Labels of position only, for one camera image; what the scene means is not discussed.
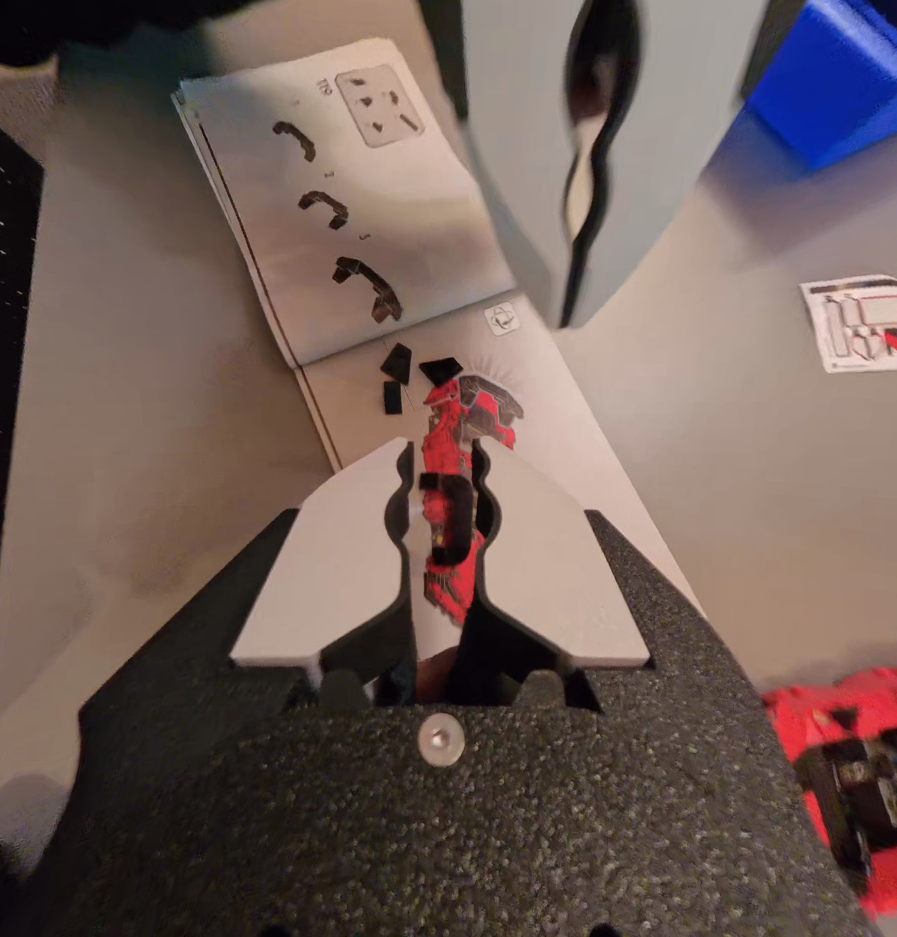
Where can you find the person's left forearm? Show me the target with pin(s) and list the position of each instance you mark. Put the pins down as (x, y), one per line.
(90, 26)

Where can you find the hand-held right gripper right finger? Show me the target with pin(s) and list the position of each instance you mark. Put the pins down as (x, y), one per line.
(558, 585)

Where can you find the small black lego slope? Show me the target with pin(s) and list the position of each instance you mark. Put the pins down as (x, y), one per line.
(392, 399)

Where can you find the black lego arch piece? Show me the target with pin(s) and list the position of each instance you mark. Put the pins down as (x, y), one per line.
(463, 512)

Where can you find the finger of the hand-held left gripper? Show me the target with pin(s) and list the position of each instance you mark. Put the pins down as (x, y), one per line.
(683, 110)
(518, 132)

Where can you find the red lego car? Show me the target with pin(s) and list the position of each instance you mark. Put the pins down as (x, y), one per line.
(800, 725)

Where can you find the black lego wedge plate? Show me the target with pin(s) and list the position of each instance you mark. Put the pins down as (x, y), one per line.
(437, 373)
(399, 362)

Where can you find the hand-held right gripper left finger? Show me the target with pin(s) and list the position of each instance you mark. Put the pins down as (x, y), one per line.
(331, 578)

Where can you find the lego sticker sheet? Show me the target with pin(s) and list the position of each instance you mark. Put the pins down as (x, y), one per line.
(858, 322)

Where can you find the lego instruction booklet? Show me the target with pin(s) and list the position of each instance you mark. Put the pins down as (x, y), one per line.
(390, 183)

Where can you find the blue plastic storage bin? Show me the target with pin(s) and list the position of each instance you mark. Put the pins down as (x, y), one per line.
(836, 80)

